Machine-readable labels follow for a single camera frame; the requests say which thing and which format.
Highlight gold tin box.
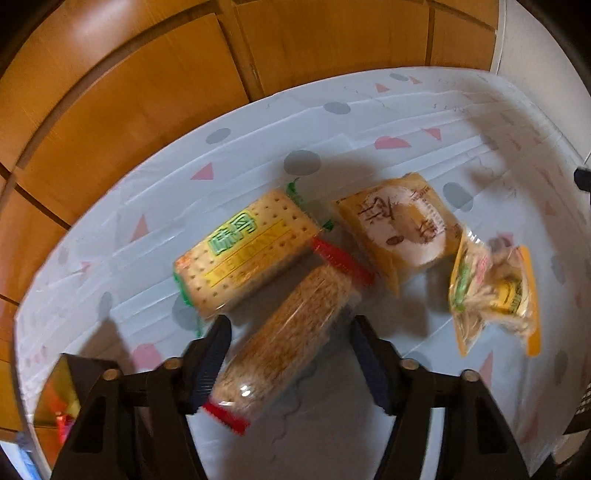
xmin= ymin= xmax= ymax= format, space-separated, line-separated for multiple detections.
xmin=34 ymin=352 xmax=122 ymax=445

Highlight beige round pastry packet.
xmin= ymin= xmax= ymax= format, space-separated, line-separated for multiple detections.
xmin=335 ymin=172 xmax=465 ymax=297

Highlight sesame bar packet red ends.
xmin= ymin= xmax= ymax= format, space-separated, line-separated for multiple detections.
xmin=202 ymin=237 xmax=376 ymax=435

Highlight clear yellow seed bag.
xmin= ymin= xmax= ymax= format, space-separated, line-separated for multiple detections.
xmin=449 ymin=225 xmax=544 ymax=359

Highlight green cracker packet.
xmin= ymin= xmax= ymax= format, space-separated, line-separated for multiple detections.
xmin=172 ymin=178 xmax=335 ymax=337

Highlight wooden panelled cabinet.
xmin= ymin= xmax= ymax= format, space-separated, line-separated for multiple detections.
xmin=0 ymin=0 xmax=502 ymax=432

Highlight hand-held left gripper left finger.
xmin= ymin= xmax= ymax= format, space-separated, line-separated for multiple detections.
xmin=51 ymin=316 xmax=232 ymax=480

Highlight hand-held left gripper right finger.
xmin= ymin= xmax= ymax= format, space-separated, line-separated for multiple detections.
xmin=350 ymin=315 xmax=529 ymax=480

